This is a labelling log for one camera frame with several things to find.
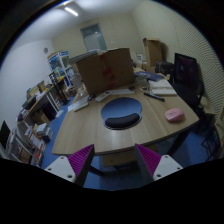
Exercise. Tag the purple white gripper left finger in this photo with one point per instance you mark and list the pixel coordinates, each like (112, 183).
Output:
(73, 168)

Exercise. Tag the blue folder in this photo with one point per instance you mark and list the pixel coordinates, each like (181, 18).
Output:
(149, 75)

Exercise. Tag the black monitor at left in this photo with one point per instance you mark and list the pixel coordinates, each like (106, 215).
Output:
(4, 134)

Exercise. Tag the black office chair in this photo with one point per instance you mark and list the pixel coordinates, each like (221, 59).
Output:
(185, 80)

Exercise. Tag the ceiling light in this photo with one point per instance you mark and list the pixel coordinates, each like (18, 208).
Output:
(71, 11)

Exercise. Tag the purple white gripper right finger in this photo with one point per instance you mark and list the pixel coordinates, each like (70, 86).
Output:
(154, 166)

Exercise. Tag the blue mouse pad wrist rest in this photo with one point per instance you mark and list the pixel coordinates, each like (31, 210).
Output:
(121, 113)

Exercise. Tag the tall cardboard box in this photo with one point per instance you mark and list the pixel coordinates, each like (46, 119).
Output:
(153, 51)

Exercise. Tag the door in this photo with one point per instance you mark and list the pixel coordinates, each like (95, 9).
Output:
(93, 37)

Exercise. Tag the pink computer mouse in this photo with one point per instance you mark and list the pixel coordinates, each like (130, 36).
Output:
(174, 115)

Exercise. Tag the large cardboard box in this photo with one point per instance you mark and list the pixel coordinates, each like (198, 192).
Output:
(107, 71)

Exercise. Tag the open white notebook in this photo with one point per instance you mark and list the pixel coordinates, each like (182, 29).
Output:
(162, 88)

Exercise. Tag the white keyboard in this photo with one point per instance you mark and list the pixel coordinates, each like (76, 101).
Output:
(77, 103)

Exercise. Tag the black pen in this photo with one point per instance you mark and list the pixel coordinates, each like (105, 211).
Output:
(154, 97)

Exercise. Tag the blue white display cabinet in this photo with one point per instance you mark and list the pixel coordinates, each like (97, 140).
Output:
(59, 64)

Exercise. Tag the white remote control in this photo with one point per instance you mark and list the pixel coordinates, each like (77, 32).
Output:
(103, 96)

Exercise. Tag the white shelf with books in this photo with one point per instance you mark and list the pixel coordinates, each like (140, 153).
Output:
(24, 144)

